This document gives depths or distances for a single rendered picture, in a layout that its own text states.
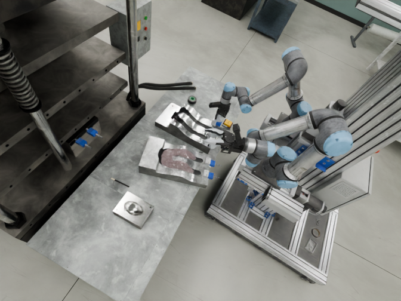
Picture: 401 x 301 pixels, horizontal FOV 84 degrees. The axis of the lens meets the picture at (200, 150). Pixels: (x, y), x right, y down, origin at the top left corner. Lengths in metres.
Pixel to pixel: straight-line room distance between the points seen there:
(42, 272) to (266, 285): 1.98
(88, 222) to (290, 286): 1.97
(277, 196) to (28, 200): 1.61
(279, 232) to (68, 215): 1.86
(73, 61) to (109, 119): 0.53
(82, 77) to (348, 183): 1.78
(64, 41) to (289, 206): 1.65
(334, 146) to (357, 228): 2.36
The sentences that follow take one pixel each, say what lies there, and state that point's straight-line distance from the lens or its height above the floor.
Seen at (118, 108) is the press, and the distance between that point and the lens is 2.03.
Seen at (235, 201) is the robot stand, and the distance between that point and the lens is 2.38.
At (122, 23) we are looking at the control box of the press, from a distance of 1.80.
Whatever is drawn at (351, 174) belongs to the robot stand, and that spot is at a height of 1.23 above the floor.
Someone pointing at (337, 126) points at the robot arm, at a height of 1.68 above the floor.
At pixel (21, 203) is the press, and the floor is 0.79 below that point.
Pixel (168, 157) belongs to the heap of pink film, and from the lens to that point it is 1.62.
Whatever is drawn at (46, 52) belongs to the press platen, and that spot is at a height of 1.54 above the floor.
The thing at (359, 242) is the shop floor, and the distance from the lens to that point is 3.36.
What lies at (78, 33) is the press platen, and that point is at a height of 1.54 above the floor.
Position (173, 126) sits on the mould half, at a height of 0.91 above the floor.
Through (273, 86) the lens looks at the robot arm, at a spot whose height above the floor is 1.44.
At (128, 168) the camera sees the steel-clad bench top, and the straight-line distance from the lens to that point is 1.69.
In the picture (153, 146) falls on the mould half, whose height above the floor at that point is 0.91.
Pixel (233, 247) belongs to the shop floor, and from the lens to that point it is 2.48.
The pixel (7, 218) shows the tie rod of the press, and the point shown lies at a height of 0.93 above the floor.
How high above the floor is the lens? 2.30
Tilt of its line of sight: 56 degrees down
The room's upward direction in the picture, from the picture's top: 22 degrees clockwise
